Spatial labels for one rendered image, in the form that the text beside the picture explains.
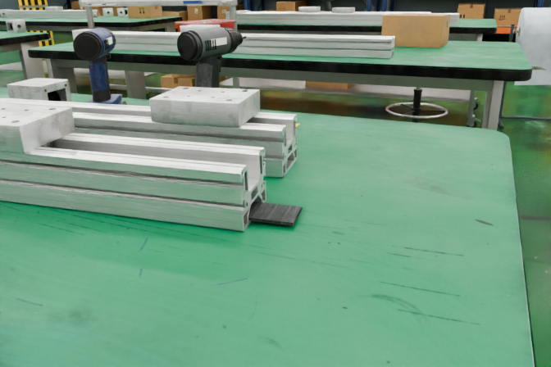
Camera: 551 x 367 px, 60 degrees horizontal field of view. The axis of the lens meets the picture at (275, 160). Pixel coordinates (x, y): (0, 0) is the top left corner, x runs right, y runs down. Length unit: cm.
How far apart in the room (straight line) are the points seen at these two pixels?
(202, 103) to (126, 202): 21
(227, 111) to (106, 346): 43
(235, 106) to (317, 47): 145
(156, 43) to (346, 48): 98
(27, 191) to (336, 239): 45
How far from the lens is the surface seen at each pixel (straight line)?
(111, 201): 70
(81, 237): 67
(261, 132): 77
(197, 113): 80
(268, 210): 66
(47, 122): 79
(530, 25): 406
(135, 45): 263
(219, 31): 105
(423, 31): 255
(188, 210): 64
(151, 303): 52
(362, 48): 216
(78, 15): 607
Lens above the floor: 108
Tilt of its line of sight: 20 degrees down
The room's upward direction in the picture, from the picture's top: 1 degrees counter-clockwise
